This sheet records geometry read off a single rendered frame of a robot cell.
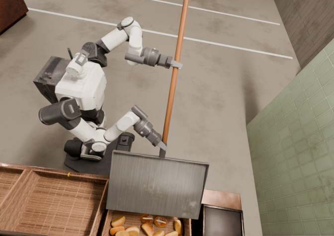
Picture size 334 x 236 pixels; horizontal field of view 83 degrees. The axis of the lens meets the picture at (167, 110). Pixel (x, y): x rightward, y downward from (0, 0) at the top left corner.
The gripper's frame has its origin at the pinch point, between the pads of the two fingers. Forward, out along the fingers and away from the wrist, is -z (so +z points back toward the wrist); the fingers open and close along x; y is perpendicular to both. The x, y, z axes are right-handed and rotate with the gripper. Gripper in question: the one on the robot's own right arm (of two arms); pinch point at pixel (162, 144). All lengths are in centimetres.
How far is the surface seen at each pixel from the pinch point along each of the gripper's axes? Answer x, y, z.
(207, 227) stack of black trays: 11, 23, -63
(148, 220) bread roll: 23, 51, -37
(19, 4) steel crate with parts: 233, 37, 279
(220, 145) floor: 134, -24, -86
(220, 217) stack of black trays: 16, 13, -68
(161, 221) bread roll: 23, 46, -44
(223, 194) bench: 43, 5, -76
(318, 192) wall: 25, -48, -116
